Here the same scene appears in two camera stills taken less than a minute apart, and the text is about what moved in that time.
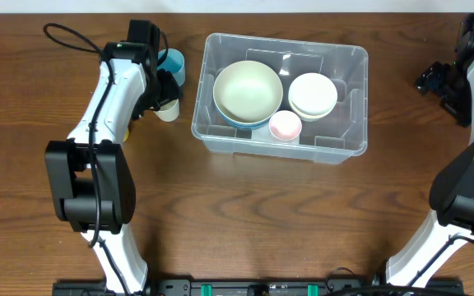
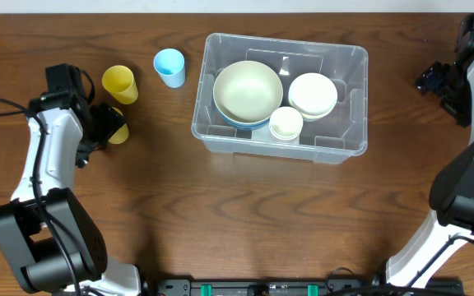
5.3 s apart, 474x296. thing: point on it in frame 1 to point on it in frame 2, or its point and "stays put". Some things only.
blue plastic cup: (174, 63) stays put
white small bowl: (313, 94) stays put
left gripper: (168, 91) to (105, 122)
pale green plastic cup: (169, 112) to (285, 122)
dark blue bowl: (243, 126) stays put
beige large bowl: (248, 92) stays put
